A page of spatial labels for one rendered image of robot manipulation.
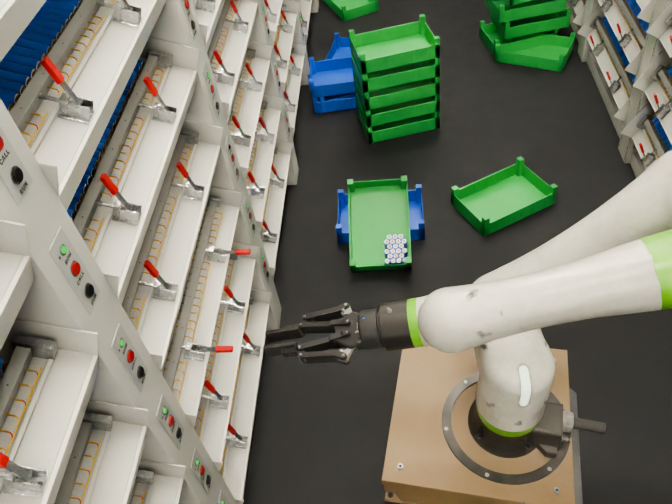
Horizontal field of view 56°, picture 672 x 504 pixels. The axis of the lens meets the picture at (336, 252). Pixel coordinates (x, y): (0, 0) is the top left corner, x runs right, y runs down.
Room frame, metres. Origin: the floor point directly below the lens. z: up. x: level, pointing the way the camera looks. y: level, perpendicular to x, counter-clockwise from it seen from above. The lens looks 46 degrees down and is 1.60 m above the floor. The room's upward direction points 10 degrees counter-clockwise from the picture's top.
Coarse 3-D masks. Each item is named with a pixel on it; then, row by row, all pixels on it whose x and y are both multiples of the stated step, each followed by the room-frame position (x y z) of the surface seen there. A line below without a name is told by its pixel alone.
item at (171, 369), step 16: (208, 208) 1.17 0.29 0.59; (208, 224) 1.12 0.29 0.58; (192, 272) 0.97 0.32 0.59; (208, 272) 0.99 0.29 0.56; (192, 288) 0.93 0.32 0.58; (192, 304) 0.89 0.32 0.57; (192, 320) 0.85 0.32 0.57; (176, 336) 0.80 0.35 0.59; (176, 352) 0.77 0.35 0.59; (176, 368) 0.73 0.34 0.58
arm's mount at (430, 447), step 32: (416, 352) 0.81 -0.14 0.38; (416, 384) 0.73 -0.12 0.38; (448, 384) 0.71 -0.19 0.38; (416, 416) 0.65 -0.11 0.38; (448, 416) 0.64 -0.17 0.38; (416, 448) 0.58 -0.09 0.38; (448, 448) 0.57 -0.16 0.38; (480, 448) 0.56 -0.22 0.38; (384, 480) 0.53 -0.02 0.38; (416, 480) 0.52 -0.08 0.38; (448, 480) 0.51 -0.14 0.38; (480, 480) 0.50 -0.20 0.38; (512, 480) 0.49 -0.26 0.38; (544, 480) 0.48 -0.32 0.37
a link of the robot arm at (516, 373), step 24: (528, 336) 0.64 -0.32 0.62; (480, 360) 0.63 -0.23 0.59; (504, 360) 0.60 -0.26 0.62; (528, 360) 0.59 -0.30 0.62; (552, 360) 0.59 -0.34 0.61; (480, 384) 0.60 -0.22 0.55; (504, 384) 0.56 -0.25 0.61; (528, 384) 0.55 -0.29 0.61; (480, 408) 0.59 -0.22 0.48; (504, 408) 0.55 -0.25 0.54; (528, 408) 0.54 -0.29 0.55; (504, 432) 0.55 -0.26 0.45; (528, 432) 0.55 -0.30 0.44
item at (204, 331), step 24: (216, 192) 1.22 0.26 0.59; (240, 192) 1.21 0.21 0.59; (216, 240) 1.10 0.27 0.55; (192, 264) 1.02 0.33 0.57; (216, 264) 1.02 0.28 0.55; (216, 288) 0.95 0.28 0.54; (216, 312) 0.89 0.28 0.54; (192, 336) 0.82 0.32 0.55; (192, 360) 0.77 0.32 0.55; (192, 384) 0.71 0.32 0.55; (192, 408) 0.66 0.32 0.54
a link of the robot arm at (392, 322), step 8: (384, 304) 0.74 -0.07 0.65; (392, 304) 0.73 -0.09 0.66; (400, 304) 0.73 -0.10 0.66; (384, 312) 0.72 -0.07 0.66; (392, 312) 0.71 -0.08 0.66; (400, 312) 0.71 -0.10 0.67; (384, 320) 0.70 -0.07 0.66; (392, 320) 0.70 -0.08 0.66; (400, 320) 0.69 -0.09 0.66; (384, 328) 0.69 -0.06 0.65; (392, 328) 0.69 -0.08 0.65; (400, 328) 0.68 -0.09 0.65; (408, 328) 0.68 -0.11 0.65; (384, 336) 0.68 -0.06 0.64; (392, 336) 0.68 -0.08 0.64; (400, 336) 0.67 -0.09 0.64; (408, 336) 0.67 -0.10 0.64; (384, 344) 0.68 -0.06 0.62; (392, 344) 0.67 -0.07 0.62; (400, 344) 0.67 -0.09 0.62; (408, 344) 0.67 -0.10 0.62
